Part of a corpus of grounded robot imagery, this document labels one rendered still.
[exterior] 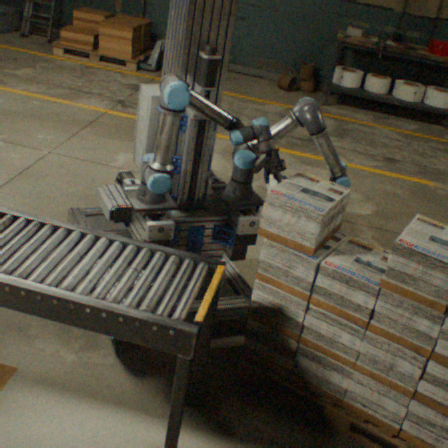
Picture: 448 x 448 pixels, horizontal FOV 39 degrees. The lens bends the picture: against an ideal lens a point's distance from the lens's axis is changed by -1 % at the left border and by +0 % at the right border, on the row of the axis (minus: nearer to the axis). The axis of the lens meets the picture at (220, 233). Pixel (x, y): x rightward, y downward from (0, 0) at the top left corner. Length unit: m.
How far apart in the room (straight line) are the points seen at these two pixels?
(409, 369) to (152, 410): 1.21
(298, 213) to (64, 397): 1.41
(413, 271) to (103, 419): 1.54
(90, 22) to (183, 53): 6.25
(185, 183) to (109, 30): 5.72
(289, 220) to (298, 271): 0.24
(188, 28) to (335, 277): 1.34
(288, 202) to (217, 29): 0.92
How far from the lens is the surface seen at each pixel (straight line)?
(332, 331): 2.97
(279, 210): 2.85
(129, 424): 3.05
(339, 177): 3.35
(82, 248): 2.72
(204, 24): 3.11
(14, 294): 2.50
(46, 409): 3.11
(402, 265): 2.71
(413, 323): 2.82
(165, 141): 2.86
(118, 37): 8.76
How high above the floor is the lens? 2.18
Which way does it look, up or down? 28 degrees down
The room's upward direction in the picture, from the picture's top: 10 degrees clockwise
